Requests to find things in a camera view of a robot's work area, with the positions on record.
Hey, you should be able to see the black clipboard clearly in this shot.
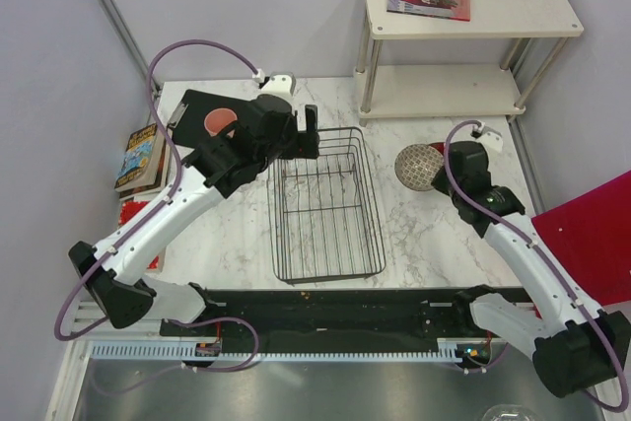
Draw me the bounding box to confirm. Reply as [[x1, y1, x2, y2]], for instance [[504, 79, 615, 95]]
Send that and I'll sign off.
[[169, 89, 252, 148]]

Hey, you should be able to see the colourful paperback book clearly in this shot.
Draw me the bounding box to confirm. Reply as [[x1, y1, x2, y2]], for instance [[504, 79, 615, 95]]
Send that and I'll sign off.
[[114, 123, 171, 200]]

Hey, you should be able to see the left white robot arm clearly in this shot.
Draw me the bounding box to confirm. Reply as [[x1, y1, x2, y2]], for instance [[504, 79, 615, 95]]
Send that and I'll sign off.
[[69, 94, 319, 335]]

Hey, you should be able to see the white two-tier shelf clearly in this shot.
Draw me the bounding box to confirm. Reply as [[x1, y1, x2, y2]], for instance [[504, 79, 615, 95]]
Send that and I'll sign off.
[[354, 0, 584, 124]]

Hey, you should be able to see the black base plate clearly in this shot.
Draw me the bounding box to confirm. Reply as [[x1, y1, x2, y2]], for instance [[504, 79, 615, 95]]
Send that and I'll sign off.
[[160, 289, 487, 355]]

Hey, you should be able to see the red folder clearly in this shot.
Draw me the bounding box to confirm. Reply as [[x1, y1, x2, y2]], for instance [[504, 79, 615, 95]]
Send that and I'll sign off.
[[532, 173, 631, 306]]

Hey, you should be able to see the red cover book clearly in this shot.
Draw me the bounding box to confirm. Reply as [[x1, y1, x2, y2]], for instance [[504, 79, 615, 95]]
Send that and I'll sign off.
[[116, 193, 167, 273]]

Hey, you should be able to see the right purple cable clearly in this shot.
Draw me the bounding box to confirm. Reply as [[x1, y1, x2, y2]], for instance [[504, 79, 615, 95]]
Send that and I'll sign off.
[[443, 118, 625, 412]]

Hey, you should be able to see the patterned beige bowl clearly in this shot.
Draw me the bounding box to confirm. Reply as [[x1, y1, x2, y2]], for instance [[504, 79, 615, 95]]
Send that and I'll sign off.
[[394, 144, 444, 191]]

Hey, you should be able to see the white cable duct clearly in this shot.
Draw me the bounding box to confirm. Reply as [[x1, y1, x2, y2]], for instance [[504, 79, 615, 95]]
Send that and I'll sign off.
[[91, 341, 463, 363]]

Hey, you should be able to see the pink plastic cup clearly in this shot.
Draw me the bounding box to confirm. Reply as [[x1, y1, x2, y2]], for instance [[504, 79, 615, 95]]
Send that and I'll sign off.
[[203, 107, 238, 136]]

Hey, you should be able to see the red floral plate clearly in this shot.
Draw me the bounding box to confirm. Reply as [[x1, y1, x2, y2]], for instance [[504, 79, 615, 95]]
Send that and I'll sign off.
[[430, 142, 445, 154]]

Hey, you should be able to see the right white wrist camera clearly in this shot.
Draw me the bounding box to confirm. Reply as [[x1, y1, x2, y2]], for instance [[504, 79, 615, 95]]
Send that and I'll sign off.
[[471, 122, 504, 153]]

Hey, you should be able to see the black wire dish rack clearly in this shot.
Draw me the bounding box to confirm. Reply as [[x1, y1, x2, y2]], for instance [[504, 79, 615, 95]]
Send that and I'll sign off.
[[267, 127, 386, 285]]

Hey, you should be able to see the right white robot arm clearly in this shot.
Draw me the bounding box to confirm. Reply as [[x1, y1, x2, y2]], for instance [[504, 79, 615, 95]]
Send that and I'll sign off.
[[432, 141, 630, 397]]

